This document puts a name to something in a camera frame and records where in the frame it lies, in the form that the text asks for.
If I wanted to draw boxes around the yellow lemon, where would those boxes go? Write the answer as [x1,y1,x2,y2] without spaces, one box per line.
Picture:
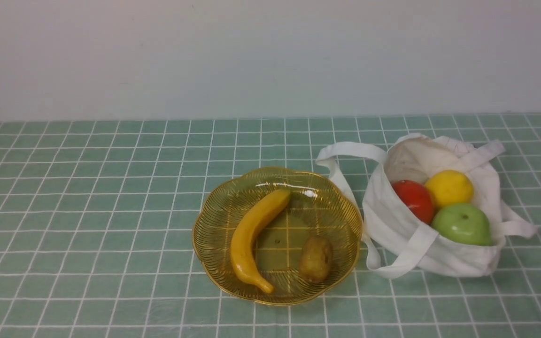
[424,170,474,210]

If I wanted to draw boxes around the amber transparent plastic fruit bowl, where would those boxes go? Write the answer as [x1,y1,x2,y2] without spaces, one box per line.
[193,167,363,306]

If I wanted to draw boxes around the green apple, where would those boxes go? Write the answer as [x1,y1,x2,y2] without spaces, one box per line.
[430,203,493,246]

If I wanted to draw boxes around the brown kiwi fruit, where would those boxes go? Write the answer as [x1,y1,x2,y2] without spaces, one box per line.
[299,235,333,283]

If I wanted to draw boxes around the red apple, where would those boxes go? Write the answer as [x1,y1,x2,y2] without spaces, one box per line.
[391,180,435,225]

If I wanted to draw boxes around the yellow banana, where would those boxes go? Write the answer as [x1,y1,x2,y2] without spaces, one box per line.
[230,189,291,294]

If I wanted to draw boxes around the white cloth tote bag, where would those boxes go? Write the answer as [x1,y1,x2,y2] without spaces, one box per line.
[316,133,538,279]

